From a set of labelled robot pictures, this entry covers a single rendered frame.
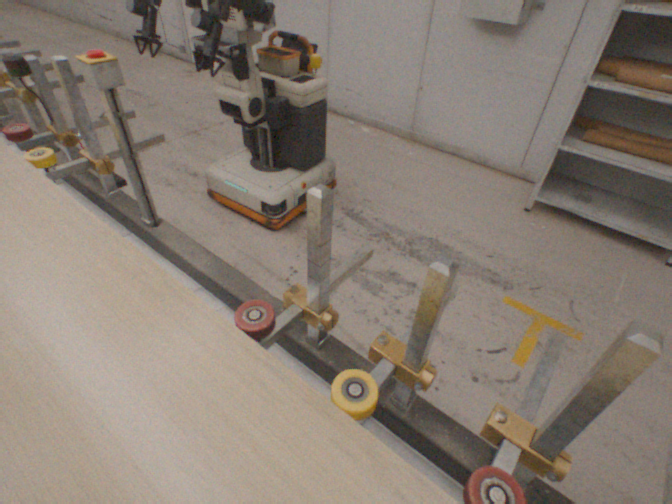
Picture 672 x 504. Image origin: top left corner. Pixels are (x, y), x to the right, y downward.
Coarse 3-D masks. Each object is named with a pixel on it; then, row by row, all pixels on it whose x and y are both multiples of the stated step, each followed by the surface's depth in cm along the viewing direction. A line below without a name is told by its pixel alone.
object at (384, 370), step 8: (456, 288) 93; (408, 328) 83; (408, 336) 82; (384, 360) 77; (376, 368) 75; (384, 368) 75; (392, 368) 76; (376, 376) 74; (384, 376) 74; (384, 384) 75
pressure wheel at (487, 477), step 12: (480, 468) 56; (492, 468) 56; (468, 480) 56; (480, 480) 55; (492, 480) 55; (504, 480) 55; (468, 492) 54; (480, 492) 54; (492, 492) 54; (504, 492) 54; (516, 492) 54
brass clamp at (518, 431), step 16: (512, 416) 68; (480, 432) 70; (496, 432) 67; (512, 432) 66; (528, 432) 66; (528, 448) 64; (528, 464) 66; (544, 464) 63; (560, 464) 63; (560, 480) 62
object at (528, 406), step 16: (544, 352) 80; (560, 352) 80; (544, 368) 77; (528, 384) 75; (544, 384) 74; (528, 400) 72; (528, 416) 69; (512, 448) 65; (496, 464) 63; (512, 464) 63
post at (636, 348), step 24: (624, 336) 46; (648, 336) 44; (600, 360) 50; (624, 360) 46; (648, 360) 44; (576, 384) 56; (600, 384) 50; (624, 384) 48; (576, 408) 54; (600, 408) 52; (552, 432) 59; (576, 432) 56; (552, 456) 62; (528, 480) 69
